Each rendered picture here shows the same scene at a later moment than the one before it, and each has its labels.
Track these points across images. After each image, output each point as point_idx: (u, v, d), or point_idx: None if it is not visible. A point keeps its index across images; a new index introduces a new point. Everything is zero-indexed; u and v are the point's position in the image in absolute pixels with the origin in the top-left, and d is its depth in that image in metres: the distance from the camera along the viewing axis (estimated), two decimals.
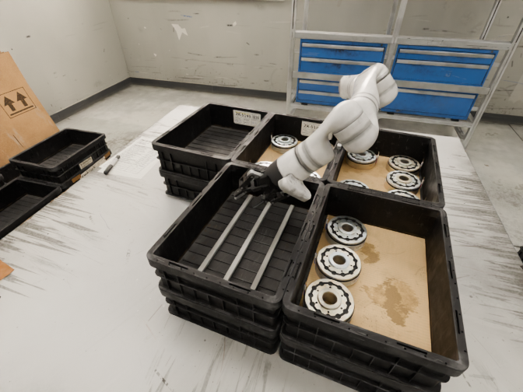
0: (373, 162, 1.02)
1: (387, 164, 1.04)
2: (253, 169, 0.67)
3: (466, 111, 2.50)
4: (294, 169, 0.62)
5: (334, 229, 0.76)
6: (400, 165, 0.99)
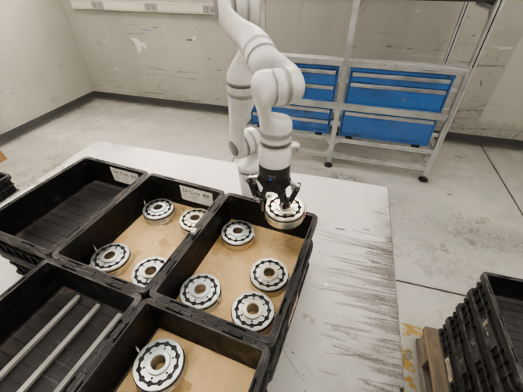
0: (247, 243, 0.86)
1: None
2: (297, 186, 0.69)
3: (426, 138, 2.34)
4: None
5: (142, 363, 0.59)
6: (276, 211, 0.74)
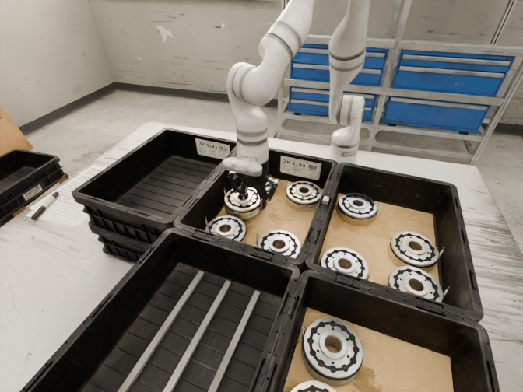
0: (372, 215, 0.76)
1: (258, 211, 0.77)
2: None
3: (477, 124, 2.24)
4: (238, 149, 0.65)
5: (314, 345, 0.50)
6: (250, 193, 0.80)
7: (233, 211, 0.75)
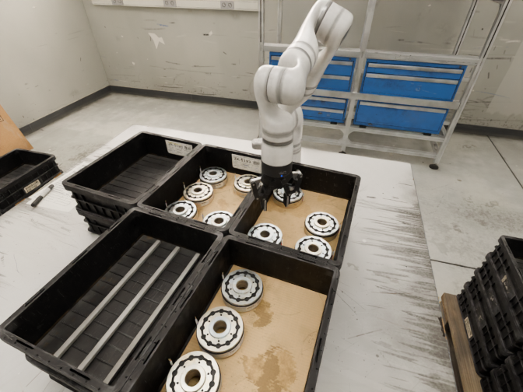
0: (297, 201, 0.97)
1: (209, 201, 1.00)
2: (300, 173, 0.73)
3: (438, 126, 2.45)
4: None
5: (229, 285, 0.71)
6: (205, 187, 1.02)
7: None
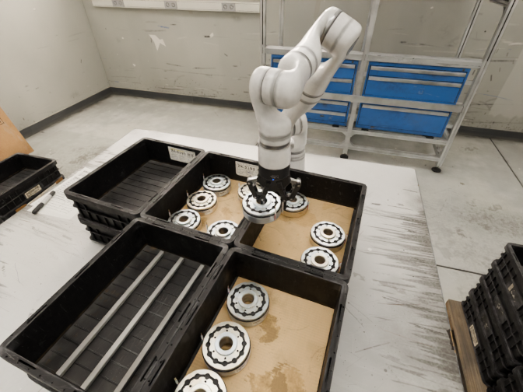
0: (302, 209, 0.96)
1: (213, 210, 0.99)
2: (299, 182, 0.70)
3: (441, 129, 2.44)
4: None
5: (234, 299, 0.70)
6: (208, 196, 1.01)
7: None
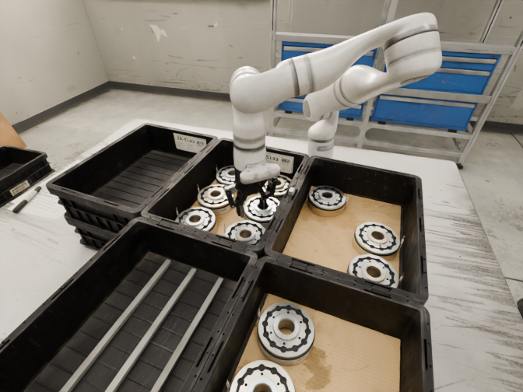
0: (340, 207, 0.78)
1: (230, 208, 0.81)
2: (226, 186, 0.69)
3: (465, 122, 2.26)
4: (245, 159, 0.62)
5: (268, 327, 0.52)
6: (223, 190, 0.83)
7: None
